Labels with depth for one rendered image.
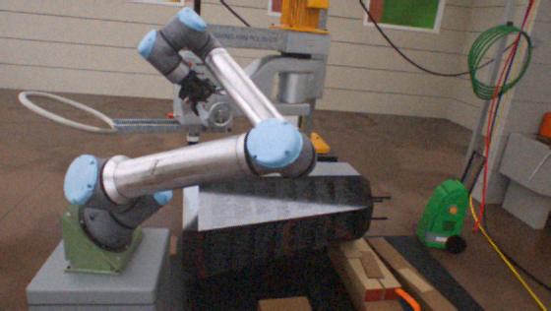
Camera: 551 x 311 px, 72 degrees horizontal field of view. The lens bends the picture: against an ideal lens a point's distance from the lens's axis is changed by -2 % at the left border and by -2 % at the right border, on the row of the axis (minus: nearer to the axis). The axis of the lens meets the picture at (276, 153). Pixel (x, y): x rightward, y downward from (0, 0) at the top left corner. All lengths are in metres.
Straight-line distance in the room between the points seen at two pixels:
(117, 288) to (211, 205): 1.01
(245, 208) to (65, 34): 7.05
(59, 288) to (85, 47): 7.54
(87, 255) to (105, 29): 7.38
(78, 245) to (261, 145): 0.79
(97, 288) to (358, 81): 7.94
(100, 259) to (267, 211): 1.15
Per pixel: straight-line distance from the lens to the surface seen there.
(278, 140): 0.88
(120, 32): 8.53
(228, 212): 2.27
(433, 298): 2.87
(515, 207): 4.92
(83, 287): 1.43
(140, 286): 1.40
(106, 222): 1.41
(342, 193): 2.52
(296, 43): 2.42
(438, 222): 3.55
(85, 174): 1.22
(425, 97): 9.58
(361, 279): 2.63
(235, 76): 1.23
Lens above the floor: 1.70
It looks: 18 degrees down
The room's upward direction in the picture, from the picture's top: 6 degrees clockwise
